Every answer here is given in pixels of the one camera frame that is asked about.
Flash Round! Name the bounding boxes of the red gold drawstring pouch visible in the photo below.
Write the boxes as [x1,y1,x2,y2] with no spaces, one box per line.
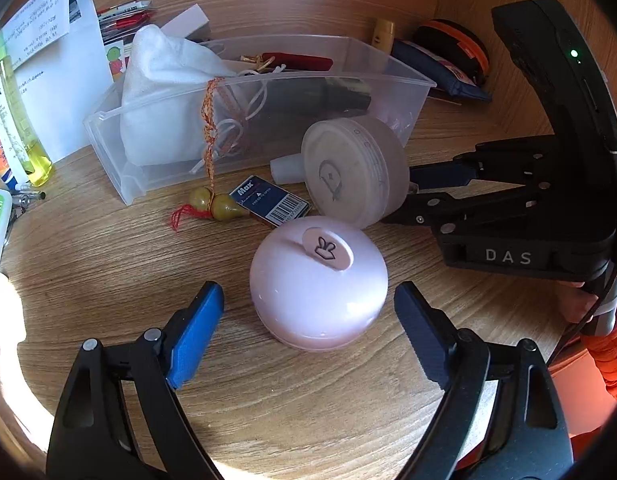
[239,52,333,73]

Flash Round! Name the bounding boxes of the stack of booklets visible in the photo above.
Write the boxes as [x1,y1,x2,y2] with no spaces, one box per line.
[97,0,154,44]

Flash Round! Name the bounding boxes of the yellow lotion bottle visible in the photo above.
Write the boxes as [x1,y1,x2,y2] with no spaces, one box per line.
[371,18,395,54]

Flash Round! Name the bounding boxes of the black pen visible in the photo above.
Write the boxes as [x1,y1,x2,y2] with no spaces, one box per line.
[10,184,46,210]

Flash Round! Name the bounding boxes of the white cloth pouch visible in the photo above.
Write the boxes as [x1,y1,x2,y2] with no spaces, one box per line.
[120,25,267,172]

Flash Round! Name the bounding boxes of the black orange round case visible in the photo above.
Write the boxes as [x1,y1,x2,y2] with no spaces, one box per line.
[411,18,491,86]

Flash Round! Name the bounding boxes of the clear plastic storage bin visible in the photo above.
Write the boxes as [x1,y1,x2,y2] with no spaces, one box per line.
[84,25,433,204]

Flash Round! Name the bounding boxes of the white rectangular box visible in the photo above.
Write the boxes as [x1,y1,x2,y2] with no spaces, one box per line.
[161,4,211,41]

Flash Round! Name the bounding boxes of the yellow liquid clear bottle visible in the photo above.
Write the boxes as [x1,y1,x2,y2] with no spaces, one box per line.
[0,32,52,188]

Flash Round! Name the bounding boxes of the fruit sticker sheet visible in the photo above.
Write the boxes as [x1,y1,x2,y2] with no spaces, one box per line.
[104,40,132,81]

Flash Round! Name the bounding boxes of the right hand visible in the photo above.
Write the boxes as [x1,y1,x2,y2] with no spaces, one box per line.
[556,281,617,327]

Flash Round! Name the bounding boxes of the round translucent white container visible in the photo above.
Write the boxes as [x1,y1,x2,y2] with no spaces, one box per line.
[269,115,409,230]

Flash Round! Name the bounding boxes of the pink round device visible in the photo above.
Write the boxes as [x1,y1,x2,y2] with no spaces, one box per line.
[250,216,389,351]

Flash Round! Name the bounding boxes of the white folded paper sheet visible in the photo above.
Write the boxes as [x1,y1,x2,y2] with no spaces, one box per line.
[0,0,113,162]

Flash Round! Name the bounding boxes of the navy blue pouch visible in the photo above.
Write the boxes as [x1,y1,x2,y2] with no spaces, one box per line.
[391,40,492,102]

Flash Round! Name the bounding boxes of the blue staples box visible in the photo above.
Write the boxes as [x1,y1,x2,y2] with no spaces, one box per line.
[229,176,311,228]

